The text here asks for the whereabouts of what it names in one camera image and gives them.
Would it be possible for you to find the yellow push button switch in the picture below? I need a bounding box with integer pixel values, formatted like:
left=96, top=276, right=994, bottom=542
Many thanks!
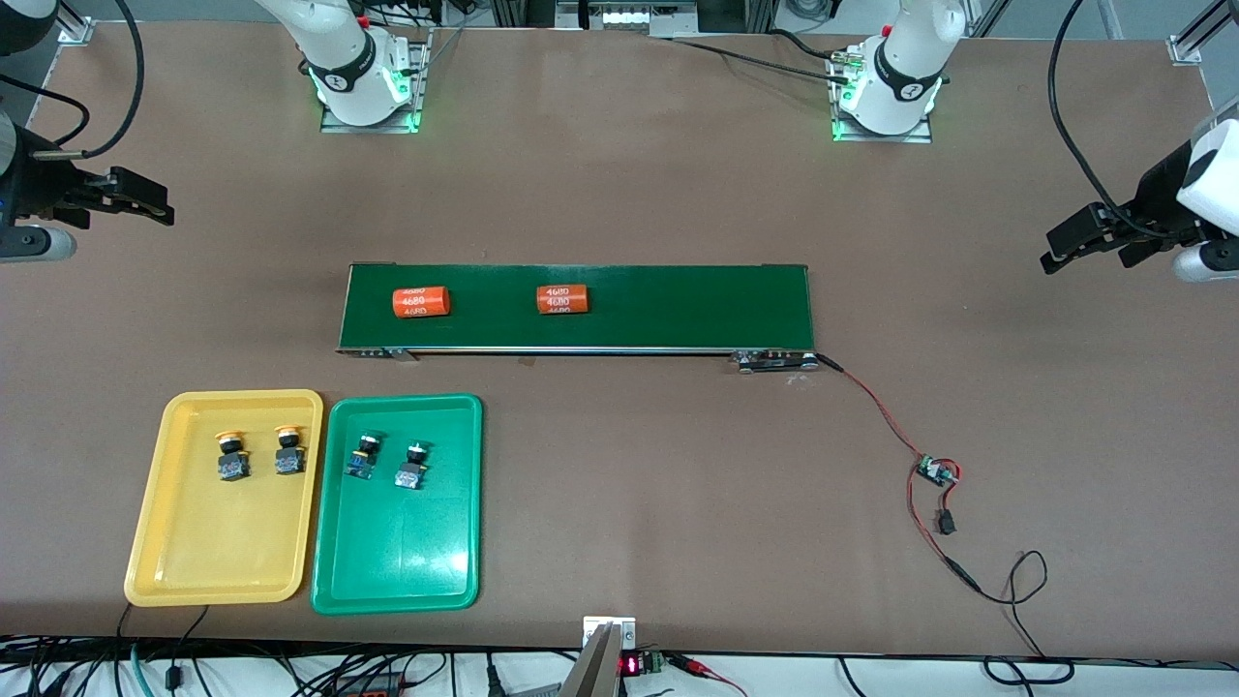
left=273, top=424, right=309, bottom=477
left=216, top=432, right=253, bottom=484

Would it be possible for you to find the orange cylinder with print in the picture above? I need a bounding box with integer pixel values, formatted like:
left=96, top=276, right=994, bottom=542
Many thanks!
left=535, top=283, right=592, bottom=317
left=391, top=286, right=452, bottom=319

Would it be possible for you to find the aluminium corner profile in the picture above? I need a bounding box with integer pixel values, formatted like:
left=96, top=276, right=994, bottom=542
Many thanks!
left=39, top=0, right=96, bottom=47
left=1169, top=0, right=1239, bottom=67

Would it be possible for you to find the yellow plastic tray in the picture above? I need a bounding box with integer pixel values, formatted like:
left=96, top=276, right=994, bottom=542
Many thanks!
left=124, top=389, right=325, bottom=608

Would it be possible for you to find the green conveyor belt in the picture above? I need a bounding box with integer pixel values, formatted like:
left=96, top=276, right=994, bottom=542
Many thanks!
left=336, top=261, right=819, bottom=374

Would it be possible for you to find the green plastic tray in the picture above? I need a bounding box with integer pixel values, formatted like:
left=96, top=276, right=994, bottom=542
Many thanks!
left=310, top=393, right=484, bottom=616

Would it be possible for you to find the red clip lead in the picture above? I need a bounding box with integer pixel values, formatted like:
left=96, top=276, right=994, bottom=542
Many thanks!
left=668, top=653, right=751, bottom=697

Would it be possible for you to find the grey metal pole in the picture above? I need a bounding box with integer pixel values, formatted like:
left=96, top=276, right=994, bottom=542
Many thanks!
left=559, top=624, right=620, bottom=697

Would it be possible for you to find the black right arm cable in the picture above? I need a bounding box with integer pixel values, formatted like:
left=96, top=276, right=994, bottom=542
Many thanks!
left=0, top=0, right=146, bottom=158

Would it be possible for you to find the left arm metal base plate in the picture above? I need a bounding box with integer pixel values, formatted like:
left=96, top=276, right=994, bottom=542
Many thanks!
left=828, top=48, right=935, bottom=144

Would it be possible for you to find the black base power cable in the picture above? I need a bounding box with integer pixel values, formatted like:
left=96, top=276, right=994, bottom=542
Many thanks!
left=668, top=29, right=855, bottom=86

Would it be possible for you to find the black cable bundle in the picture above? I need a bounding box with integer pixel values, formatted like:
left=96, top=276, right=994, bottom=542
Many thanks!
left=0, top=605, right=582, bottom=697

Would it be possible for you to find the aluminium frame rack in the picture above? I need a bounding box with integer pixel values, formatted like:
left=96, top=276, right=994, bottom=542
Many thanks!
left=489, top=0, right=775, bottom=40

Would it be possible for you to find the small metal table bracket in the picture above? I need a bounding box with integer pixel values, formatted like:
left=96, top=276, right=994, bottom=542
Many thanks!
left=583, top=616, right=637, bottom=650

